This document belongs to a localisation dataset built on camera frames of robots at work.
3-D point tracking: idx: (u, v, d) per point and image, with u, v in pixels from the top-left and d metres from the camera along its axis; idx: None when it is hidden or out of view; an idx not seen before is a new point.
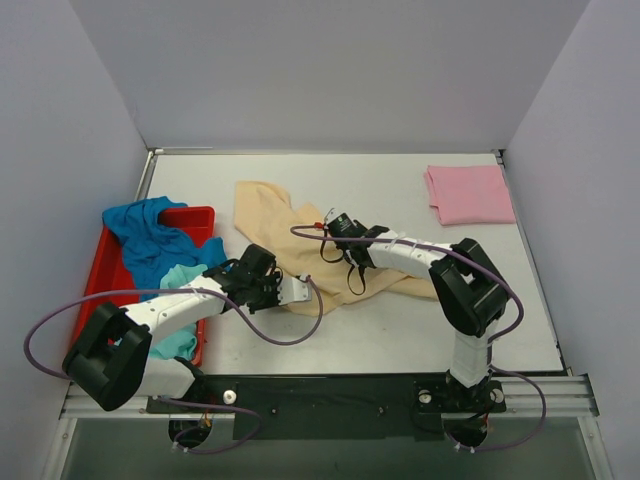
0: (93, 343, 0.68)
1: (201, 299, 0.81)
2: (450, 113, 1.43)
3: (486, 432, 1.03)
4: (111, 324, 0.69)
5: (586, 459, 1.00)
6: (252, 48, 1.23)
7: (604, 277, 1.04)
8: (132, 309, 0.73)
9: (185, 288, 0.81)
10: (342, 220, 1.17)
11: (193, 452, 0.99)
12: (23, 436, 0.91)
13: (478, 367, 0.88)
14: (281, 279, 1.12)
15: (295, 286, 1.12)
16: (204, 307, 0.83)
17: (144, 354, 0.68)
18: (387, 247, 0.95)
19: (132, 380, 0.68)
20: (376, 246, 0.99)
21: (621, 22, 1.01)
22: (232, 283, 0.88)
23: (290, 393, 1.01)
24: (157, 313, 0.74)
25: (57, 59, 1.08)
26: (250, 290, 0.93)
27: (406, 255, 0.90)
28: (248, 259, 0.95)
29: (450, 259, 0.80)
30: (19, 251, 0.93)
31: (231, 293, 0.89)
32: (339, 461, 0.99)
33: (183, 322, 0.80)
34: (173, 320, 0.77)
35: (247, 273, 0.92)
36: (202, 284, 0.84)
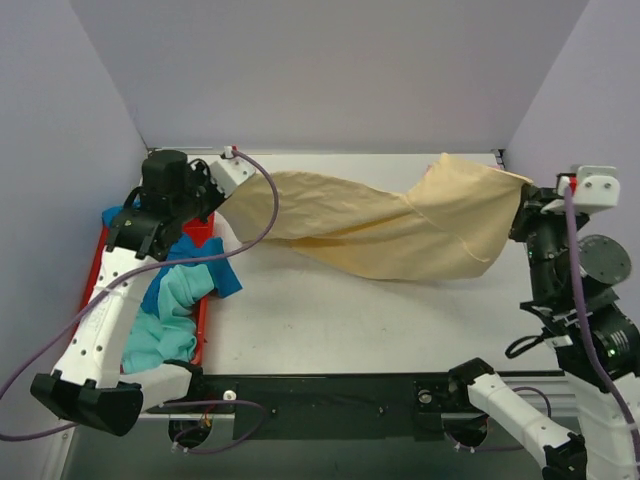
0: (63, 411, 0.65)
1: (123, 294, 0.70)
2: (451, 113, 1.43)
3: (486, 432, 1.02)
4: (60, 391, 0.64)
5: None
6: (252, 49, 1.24)
7: None
8: (65, 367, 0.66)
9: (97, 298, 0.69)
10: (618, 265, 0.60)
11: (192, 452, 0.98)
12: (22, 436, 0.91)
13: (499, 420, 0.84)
14: (211, 170, 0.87)
15: (229, 171, 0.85)
16: (137, 288, 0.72)
17: (108, 393, 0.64)
18: (613, 417, 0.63)
19: (126, 403, 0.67)
20: (609, 403, 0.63)
21: (620, 21, 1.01)
22: (152, 228, 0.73)
23: (290, 393, 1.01)
24: (91, 354, 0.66)
25: (57, 59, 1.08)
26: (177, 219, 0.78)
27: (618, 455, 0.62)
28: (152, 181, 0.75)
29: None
30: (19, 250, 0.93)
31: (160, 244, 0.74)
32: (338, 462, 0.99)
33: (130, 317, 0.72)
34: (116, 334, 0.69)
35: (161, 199, 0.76)
36: (117, 270, 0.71)
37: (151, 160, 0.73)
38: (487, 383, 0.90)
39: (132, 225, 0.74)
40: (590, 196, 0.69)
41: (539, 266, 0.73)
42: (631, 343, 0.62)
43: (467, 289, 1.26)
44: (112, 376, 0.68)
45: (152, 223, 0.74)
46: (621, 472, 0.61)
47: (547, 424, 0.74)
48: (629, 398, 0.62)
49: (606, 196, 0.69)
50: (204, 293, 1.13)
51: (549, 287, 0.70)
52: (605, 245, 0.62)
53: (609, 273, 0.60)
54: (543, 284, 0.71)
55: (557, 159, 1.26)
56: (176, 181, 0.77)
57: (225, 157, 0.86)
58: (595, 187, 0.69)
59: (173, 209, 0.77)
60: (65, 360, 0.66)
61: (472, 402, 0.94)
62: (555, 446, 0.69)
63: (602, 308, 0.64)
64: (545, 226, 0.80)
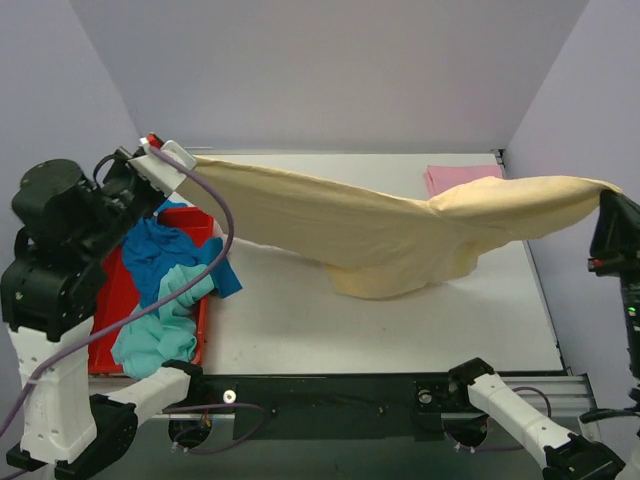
0: None
1: (56, 382, 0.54)
2: (451, 112, 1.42)
3: (486, 433, 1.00)
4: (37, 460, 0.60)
5: None
6: (252, 49, 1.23)
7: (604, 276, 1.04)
8: (30, 446, 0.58)
9: (23, 392, 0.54)
10: None
11: (193, 452, 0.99)
12: None
13: (499, 421, 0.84)
14: (133, 168, 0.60)
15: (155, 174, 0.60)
16: (73, 361, 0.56)
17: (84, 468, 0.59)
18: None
19: (117, 437, 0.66)
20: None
21: (620, 22, 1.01)
22: (56, 290, 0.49)
23: (290, 393, 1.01)
24: (47, 438, 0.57)
25: (57, 60, 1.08)
26: (93, 265, 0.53)
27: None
28: (35, 226, 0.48)
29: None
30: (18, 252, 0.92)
31: (73, 306, 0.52)
32: (339, 462, 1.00)
33: (81, 381, 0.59)
34: (70, 409, 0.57)
35: (59, 248, 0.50)
36: (33, 355, 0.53)
37: (20, 199, 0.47)
38: (487, 383, 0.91)
39: (25, 296, 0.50)
40: None
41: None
42: None
43: (468, 289, 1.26)
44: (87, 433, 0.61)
45: (54, 281, 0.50)
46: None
47: (546, 422, 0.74)
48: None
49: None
50: (204, 293, 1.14)
51: None
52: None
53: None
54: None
55: (557, 159, 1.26)
56: (75, 212, 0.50)
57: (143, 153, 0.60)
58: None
59: (84, 251, 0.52)
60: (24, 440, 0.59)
61: (472, 402, 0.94)
62: (555, 446, 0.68)
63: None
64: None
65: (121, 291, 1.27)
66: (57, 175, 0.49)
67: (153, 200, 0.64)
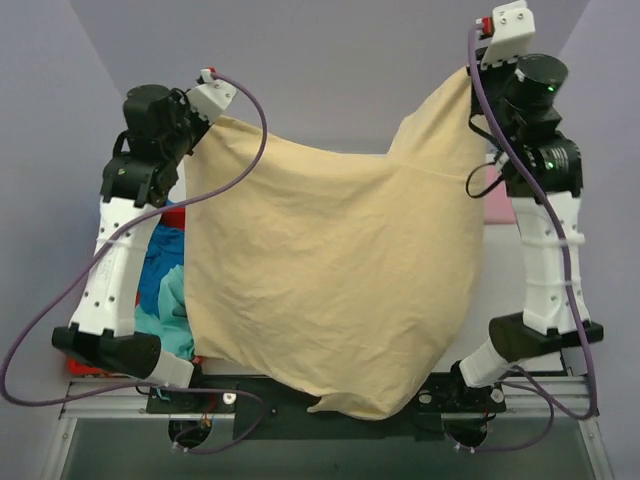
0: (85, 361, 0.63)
1: (129, 244, 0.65)
2: None
3: (486, 433, 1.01)
4: (80, 340, 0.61)
5: (586, 458, 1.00)
6: None
7: (604, 275, 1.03)
8: (81, 319, 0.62)
9: (100, 249, 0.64)
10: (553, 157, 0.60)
11: (192, 452, 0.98)
12: (23, 438, 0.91)
13: (487, 379, 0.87)
14: (190, 100, 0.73)
15: (213, 97, 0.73)
16: (140, 236, 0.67)
17: (128, 341, 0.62)
18: (545, 235, 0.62)
19: (145, 352, 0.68)
20: (541, 215, 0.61)
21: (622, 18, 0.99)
22: (148, 174, 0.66)
23: (289, 392, 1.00)
24: (103, 304, 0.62)
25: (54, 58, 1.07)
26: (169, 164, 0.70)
27: (548, 276, 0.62)
28: (136, 126, 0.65)
29: (568, 336, 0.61)
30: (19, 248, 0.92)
31: (158, 191, 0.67)
32: (338, 461, 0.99)
33: (137, 267, 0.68)
34: (126, 289, 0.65)
35: (151, 143, 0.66)
36: (118, 220, 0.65)
37: (130, 102, 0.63)
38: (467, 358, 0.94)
39: (125, 173, 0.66)
40: (510, 31, 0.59)
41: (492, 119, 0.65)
42: (571, 161, 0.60)
43: None
44: (128, 324, 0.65)
45: (146, 169, 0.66)
46: (549, 293, 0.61)
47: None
48: (563, 215, 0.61)
49: (522, 25, 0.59)
50: None
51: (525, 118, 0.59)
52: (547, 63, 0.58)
53: (544, 77, 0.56)
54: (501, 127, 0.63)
55: None
56: (164, 119, 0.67)
57: (203, 82, 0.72)
58: (510, 22, 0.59)
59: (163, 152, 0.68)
60: (76, 312, 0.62)
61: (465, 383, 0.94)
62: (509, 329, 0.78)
63: (547, 135, 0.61)
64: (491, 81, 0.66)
65: None
66: (151, 91, 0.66)
67: (203, 127, 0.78)
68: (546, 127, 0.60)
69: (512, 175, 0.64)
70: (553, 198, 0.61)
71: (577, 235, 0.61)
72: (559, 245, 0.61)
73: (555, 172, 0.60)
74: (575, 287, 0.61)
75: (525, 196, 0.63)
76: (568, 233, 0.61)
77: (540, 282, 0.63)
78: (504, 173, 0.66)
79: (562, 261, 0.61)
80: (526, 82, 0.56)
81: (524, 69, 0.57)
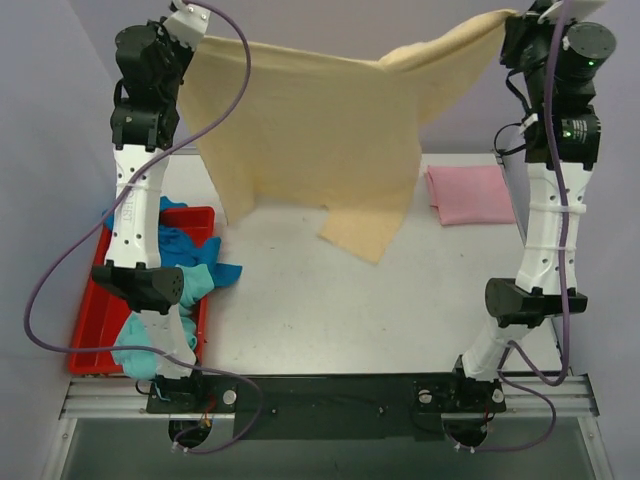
0: (122, 291, 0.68)
1: (147, 186, 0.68)
2: (452, 112, 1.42)
3: (486, 432, 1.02)
4: (116, 275, 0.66)
5: (586, 458, 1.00)
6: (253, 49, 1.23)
7: (604, 277, 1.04)
8: (115, 257, 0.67)
9: (123, 190, 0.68)
10: (570, 126, 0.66)
11: (192, 452, 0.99)
12: (24, 438, 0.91)
13: (486, 364, 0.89)
14: (167, 30, 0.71)
15: (188, 24, 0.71)
16: (156, 179, 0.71)
17: (160, 269, 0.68)
18: (549, 201, 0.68)
19: (174, 279, 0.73)
20: (550, 181, 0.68)
21: (620, 22, 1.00)
22: (154, 119, 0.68)
23: (290, 393, 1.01)
24: (134, 242, 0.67)
25: (57, 59, 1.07)
26: (169, 105, 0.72)
27: (544, 237, 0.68)
28: (132, 74, 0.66)
29: (554, 297, 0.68)
30: (21, 249, 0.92)
31: (165, 134, 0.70)
32: (338, 461, 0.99)
33: (157, 208, 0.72)
34: (150, 225, 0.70)
35: (149, 88, 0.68)
36: (133, 165, 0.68)
37: (120, 52, 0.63)
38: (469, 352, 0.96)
39: (131, 120, 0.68)
40: None
41: (534, 75, 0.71)
42: (588, 135, 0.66)
43: (469, 289, 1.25)
44: (155, 258, 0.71)
45: (152, 114, 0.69)
46: (542, 254, 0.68)
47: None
48: (570, 186, 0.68)
49: None
50: (204, 293, 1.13)
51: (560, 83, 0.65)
52: (601, 34, 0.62)
53: (588, 49, 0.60)
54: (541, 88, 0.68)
55: None
56: (154, 58, 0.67)
57: (175, 9, 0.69)
58: None
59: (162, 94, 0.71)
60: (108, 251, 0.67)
61: (464, 375, 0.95)
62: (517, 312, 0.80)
63: (577, 109, 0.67)
64: (538, 40, 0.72)
65: None
66: (139, 33, 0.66)
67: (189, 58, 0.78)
68: (578, 100, 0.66)
69: (531, 140, 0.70)
70: (564, 167, 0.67)
71: (580, 206, 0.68)
72: (560, 211, 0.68)
73: (571, 142, 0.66)
74: (568, 253, 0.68)
75: (534, 160, 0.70)
76: (571, 202, 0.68)
77: (536, 243, 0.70)
78: (524, 134, 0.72)
79: (561, 228, 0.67)
80: (571, 52, 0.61)
81: (572, 37, 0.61)
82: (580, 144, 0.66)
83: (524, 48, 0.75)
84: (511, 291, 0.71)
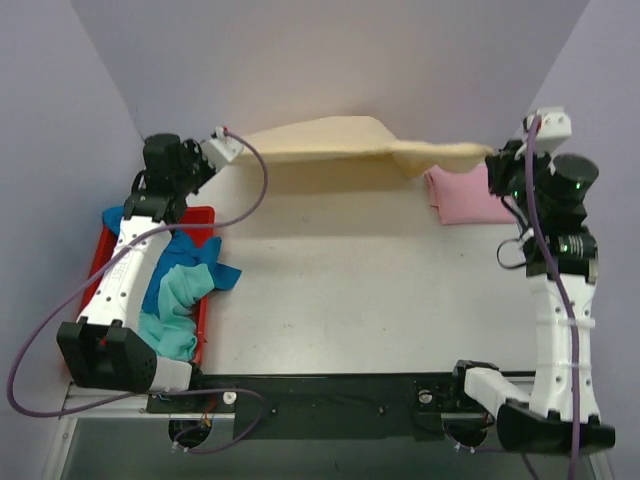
0: (85, 359, 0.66)
1: (144, 250, 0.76)
2: (453, 112, 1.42)
3: (487, 433, 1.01)
4: (84, 336, 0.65)
5: (587, 460, 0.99)
6: (255, 48, 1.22)
7: (605, 277, 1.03)
8: (91, 313, 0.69)
9: (121, 251, 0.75)
10: (567, 243, 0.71)
11: (192, 452, 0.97)
12: (24, 438, 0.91)
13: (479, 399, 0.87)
14: (202, 149, 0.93)
15: (219, 147, 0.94)
16: (152, 249, 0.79)
17: (134, 334, 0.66)
18: (557, 313, 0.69)
19: (146, 361, 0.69)
20: (552, 291, 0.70)
21: None
22: (164, 202, 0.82)
23: (290, 393, 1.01)
24: (116, 299, 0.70)
25: (60, 59, 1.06)
26: (179, 198, 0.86)
27: (556, 353, 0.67)
28: (154, 165, 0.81)
29: (569, 424, 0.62)
30: (20, 250, 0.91)
31: (171, 215, 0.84)
32: (338, 461, 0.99)
33: (147, 275, 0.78)
34: (135, 289, 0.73)
35: (166, 180, 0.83)
36: (136, 231, 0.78)
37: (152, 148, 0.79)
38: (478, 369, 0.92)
39: (144, 200, 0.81)
40: (548, 129, 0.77)
41: (525, 200, 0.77)
42: (585, 251, 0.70)
43: (469, 289, 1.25)
44: (133, 321, 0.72)
45: (162, 199, 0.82)
46: (555, 372, 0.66)
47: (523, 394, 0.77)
48: (575, 298, 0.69)
49: (561, 127, 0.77)
50: (204, 293, 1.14)
51: (548, 209, 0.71)
52: (584, 164, 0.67)
53: (573, 174, 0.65)
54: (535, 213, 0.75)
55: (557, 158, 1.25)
56: (176, 161, 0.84)
57: (216, 136, 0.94)
58: (553, 122, 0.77)
59: (176, 188, 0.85)
60: (87, 308, 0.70)
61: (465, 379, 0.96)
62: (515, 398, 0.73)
63: (573, 227, 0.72)
64: (520, 170, 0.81)
65: None
66: (169, 138, 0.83)
67: (209, 174, 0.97)
68: (571, 221, 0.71)
69: (531, 256, 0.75)
70: (564, 278, 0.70)
71: (588, 320, 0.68)
72: (569, 325, 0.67)
73: (569, 256, 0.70)
74: (583, 372, 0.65)
75: (535, 275, 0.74)
76: (579, 316, 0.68)
77: (548, 360, 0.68)
78: (524, 248, 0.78)
79: (571, 343, 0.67)
80: (556, 177, 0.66)
81: (557, 164, 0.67)
82: (578, 261, 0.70)
83: (510, 178, 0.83)
84: (518, 413, 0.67)
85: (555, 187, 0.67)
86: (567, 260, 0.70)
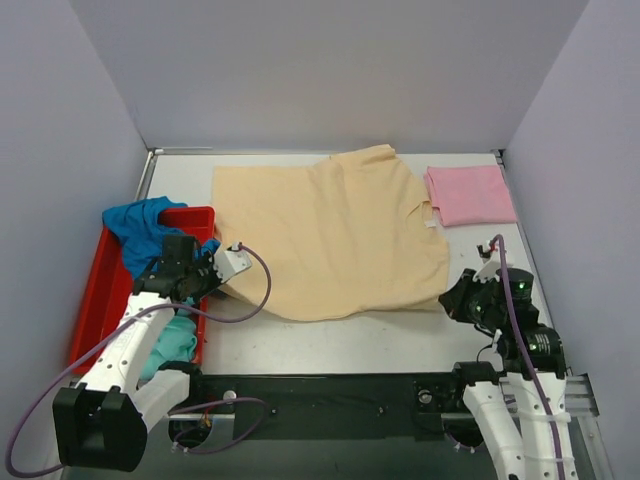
0: (76, 429, 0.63)
1: (148, 323, 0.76)
2: (453, 113, 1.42)
3: None
4: (80, 403, 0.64)
5: (584, 459, 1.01)
6: (254, 49, 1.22)
7: (605, 279, 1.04)
8: (89, 379, 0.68)
9: (126, 321, 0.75)
10: (533, 339, 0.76)
11: (193, 452, 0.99)
12: (25, 439, 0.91)
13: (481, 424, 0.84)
14: (215, 259, 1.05)
15: (231, 255, 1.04)
16: (158, 322, 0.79)
17: (132, 405, 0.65)
18: (536, 410, 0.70)
19: (137, 436, 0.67)
20: (531, 391, 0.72)
21: (624, 23, 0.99)
22: (173, 279, 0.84)
23: (290, 393, 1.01)
24: (117, 367, 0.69)
25: (59, 60, 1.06)
26: (185, 285, 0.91)
27: (540, 450, 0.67)
28: (169, 251, 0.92)
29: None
30: (20, 252, 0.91)
31: (177, 292, 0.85)
32: (339, 462, 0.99)
33: (150, 347, 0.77)
34: (137, 359, 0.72)
35: (177, 264, 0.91)
36: (142, 305, 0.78)
37: (171, 237, 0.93)
38: (485, 391, 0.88)
39: (153, 278, 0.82)
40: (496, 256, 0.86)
41: (490, 312, 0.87)
42: (552, 347, 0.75)
43: None
44: (132, 389, 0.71)
45: (172, 277, 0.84)
46: (542, 468, 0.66)
47: (522, 453, 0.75)
48: (550, 394, 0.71)
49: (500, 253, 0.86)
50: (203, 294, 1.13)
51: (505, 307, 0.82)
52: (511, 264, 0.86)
53: (518, 276, 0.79)
54: (499, 316, 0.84)
55: (556, 159, 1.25)
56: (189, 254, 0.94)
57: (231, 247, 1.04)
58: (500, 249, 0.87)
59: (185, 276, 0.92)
60: (88, 376, 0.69)
61: (465, 379, 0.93)
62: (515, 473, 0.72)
63: (532, 325, 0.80)
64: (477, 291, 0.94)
65: (122, 291, 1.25)
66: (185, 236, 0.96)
67: (215, 282, 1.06)
68: (527, 316, 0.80)
69: (510, 356, 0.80)
70: (540, 376, 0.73)
71: (564, 414, 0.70)
72: (548, 421, 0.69)
73: (539, 354, 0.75)
74: (567, 465, 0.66)
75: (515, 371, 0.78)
76: (555, 410, 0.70)
77: (533, 456, 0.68)
78: (499, 351, 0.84)
79: (553, 438, 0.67)
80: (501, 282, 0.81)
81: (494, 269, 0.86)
82: (547, 356, 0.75)
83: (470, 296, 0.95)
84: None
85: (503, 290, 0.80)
86: (538, 358, 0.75)
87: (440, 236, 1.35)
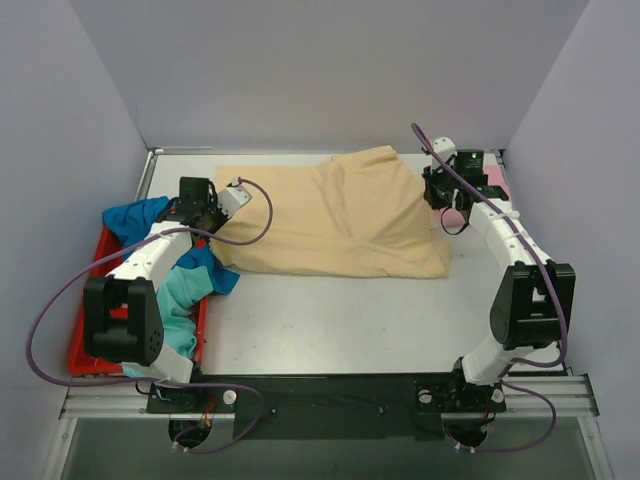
0: (103, 316, 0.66)
1: (171, 240, 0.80)
2: (452, 113, 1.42)
3: (486, 433, 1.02)
4: (108, 290, 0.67)
5: (587, 459, 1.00)
6: (254, 48, 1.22)
7: (604, 276, 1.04)
8: (118, 270, 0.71)
9: (152, 237, 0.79)
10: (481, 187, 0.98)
11: (192, 451, 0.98)
12: (24, 437, 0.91)
13: (486, 373, 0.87)
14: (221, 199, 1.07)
15: (235, 195, 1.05)
16: (177, 245, 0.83)
17: (154, 296, 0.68)
18: (491, 216, 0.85)
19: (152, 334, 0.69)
20: (482, 208, 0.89)
21: (624, 19, 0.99)
22: (189, 216, 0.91)
23: (290, 393, 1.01)
24: (142, 265, 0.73)
25: (58, 58, 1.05)
26: (202, 219, 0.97)
27: (501, 234, 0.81)
28: (185, 191, 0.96)
29: (534, 267, 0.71)
30: (19, 250, 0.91)
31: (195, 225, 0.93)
32: (338, 462, 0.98)
33: (167, 266, 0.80)
34: (157, 268, 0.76)
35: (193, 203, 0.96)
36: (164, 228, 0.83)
37: (186, 180, 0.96)
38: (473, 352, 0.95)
39: (172, 215, 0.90)
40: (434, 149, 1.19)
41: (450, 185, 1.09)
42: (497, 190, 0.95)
43: (467, 288, 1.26)
44: None
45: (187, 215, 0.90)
46: (508, 242, 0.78)
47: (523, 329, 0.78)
48: (501, 207, 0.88)
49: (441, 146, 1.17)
50: (203, 295, 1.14)
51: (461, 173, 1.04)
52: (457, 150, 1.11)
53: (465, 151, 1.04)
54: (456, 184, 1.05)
55: (557, 157, 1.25)
56: (204, 192, 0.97)
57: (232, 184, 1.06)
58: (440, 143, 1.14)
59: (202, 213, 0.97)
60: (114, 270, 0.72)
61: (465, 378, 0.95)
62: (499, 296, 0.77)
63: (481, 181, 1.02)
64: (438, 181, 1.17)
65: None
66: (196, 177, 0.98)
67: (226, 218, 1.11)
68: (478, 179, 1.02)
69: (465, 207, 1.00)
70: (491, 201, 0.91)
71: (514, 213, 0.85)
72: (502, 218, 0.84)
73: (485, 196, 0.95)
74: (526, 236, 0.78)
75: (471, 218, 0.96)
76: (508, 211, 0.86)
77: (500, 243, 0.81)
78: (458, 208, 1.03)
79: (508, 224, 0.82)
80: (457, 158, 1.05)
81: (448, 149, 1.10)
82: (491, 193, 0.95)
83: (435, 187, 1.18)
84: (502, 285, 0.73)
85: (460, 162, 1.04)
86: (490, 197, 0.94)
87: (440, 237, 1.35)
